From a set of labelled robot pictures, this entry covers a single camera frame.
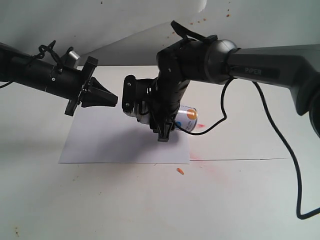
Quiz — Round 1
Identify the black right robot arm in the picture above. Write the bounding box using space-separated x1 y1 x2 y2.
148 35 320 142

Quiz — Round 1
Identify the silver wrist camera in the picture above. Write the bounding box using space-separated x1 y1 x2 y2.
61 46 81 69
122 75 155 119

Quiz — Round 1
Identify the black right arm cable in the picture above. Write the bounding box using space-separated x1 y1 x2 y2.
170 20 320 221

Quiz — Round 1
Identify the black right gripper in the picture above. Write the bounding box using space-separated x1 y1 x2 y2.
142 76 189 142

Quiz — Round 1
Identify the white dotted spray paint can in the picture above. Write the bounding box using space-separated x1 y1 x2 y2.
136 104 199 133

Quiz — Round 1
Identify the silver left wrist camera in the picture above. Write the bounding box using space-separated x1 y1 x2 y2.
61 46 81 69

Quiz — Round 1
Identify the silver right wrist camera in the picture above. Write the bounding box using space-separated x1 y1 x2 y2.
122 75 155 119

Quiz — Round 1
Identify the white backdrop sheet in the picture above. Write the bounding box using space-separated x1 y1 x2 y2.
0 0 320 66

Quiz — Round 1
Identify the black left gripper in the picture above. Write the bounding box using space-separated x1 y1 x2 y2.
44 56 118 116

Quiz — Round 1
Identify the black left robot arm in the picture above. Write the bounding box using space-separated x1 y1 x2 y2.
0 40 118 116

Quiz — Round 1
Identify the white paper sheet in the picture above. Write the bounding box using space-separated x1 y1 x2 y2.
58 105 190 164

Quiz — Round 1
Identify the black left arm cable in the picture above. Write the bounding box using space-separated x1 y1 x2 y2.
0 39 75 90

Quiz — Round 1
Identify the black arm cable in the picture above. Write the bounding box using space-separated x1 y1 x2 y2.
170 20 320 221
0 39 75 90

